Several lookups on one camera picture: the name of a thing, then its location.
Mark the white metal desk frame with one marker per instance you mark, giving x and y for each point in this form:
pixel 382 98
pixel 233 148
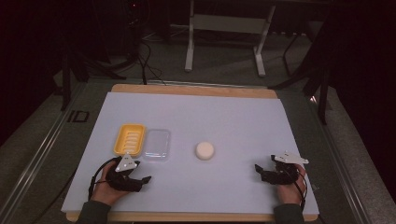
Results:
pixel 230 23

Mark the metal floor rail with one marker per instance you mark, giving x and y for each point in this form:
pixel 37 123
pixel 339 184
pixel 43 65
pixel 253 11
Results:
pixel 339 161
pixel 34 165

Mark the white table mat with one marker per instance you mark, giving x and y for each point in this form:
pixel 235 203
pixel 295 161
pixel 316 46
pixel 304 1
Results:
pixel 218 124

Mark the yellow soap dish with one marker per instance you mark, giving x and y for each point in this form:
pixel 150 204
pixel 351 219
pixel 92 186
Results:
pixel 129 140

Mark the black metal stand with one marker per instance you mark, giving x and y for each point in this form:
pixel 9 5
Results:
pixel 323 93

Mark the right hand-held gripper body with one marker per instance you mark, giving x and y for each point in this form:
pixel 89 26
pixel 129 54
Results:
pixel 280 175

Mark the round white soap bar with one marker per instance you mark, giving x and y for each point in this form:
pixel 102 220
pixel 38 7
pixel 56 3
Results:
pixel 204 151

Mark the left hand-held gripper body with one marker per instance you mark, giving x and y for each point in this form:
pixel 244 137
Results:
pixel 124 182

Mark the clear plastic lid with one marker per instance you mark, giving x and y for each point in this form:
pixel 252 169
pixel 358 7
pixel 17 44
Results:
pixel 157 144

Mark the person's right hand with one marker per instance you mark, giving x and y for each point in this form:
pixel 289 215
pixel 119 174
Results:
pixel 291 193

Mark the wooden table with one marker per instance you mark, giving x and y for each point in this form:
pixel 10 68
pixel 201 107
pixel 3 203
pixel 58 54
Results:
pixel 193 90

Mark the person's left hand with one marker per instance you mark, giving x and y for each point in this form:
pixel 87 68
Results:
pixel 102 189

